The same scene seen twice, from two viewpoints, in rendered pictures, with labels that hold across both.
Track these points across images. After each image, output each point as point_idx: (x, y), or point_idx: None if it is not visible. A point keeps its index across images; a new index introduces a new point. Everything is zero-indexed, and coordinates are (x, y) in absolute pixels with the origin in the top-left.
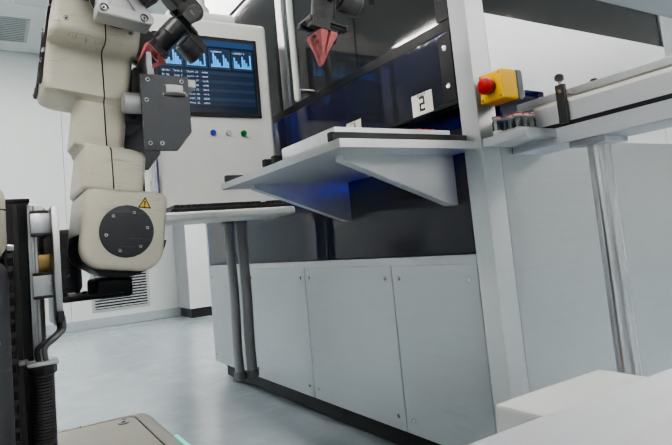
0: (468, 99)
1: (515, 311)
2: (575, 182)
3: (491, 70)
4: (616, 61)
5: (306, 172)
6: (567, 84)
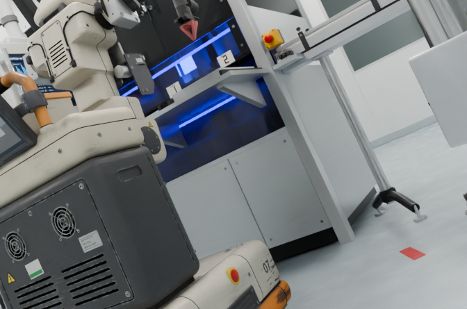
0: (257, 48)
1: (313, 147)
2: (305, 85)
3: (260, 33)
4: (293, 26)
5: (181, 109)
6: (284, 38)
